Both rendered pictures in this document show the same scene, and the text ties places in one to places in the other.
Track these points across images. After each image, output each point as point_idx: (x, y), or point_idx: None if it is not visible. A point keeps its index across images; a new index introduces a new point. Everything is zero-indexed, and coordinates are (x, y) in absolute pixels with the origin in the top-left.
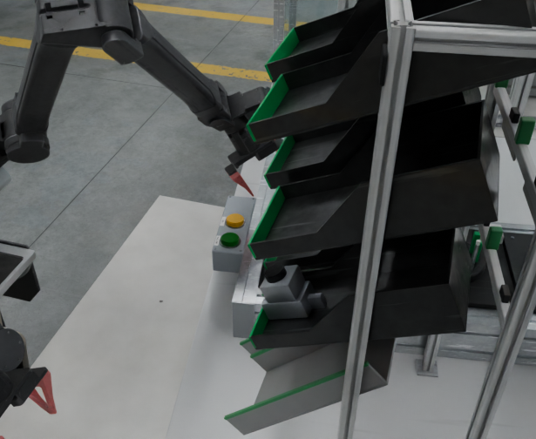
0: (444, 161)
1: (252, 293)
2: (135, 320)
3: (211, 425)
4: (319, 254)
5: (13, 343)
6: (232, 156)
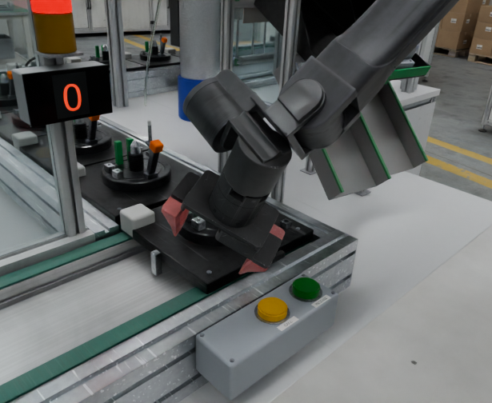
0: None
1: (330, 236)
2: (458, 357)
3: (410, 246)
4: None
5: None
6: (259, 233)
